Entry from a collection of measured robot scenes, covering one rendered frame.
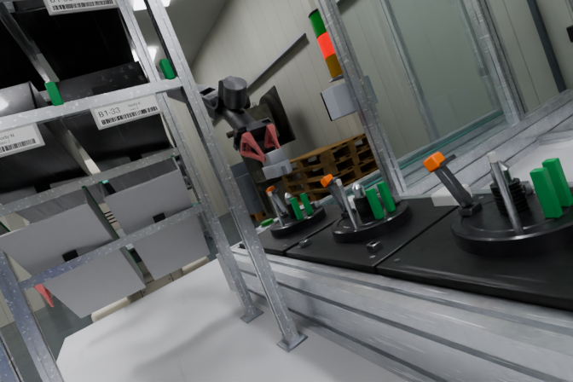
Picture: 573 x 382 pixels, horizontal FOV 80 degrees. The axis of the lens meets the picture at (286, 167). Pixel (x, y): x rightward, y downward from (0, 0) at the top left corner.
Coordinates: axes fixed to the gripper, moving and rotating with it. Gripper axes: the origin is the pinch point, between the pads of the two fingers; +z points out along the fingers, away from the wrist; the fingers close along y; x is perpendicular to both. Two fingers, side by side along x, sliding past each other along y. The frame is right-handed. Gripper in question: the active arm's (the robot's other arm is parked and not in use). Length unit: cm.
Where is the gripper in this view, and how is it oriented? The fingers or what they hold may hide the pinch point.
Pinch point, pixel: (271, 154)
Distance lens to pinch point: 82.0
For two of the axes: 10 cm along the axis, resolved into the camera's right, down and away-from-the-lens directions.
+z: 5.8, 6.4, -5.0
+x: -1.4, 6.9, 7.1
